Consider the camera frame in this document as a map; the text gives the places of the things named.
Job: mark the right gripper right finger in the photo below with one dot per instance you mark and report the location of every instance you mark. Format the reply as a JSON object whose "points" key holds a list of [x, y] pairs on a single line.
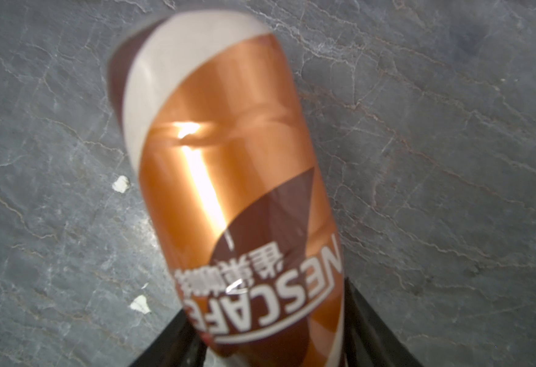
{"points": [[368, 341]]}

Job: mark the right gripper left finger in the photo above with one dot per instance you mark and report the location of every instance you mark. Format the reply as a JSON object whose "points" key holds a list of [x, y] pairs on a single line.
{"points": [[178, 345]]}

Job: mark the brown coffee bottle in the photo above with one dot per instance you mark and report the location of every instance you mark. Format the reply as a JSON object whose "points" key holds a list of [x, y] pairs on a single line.
{"points": [[215, 133]]}

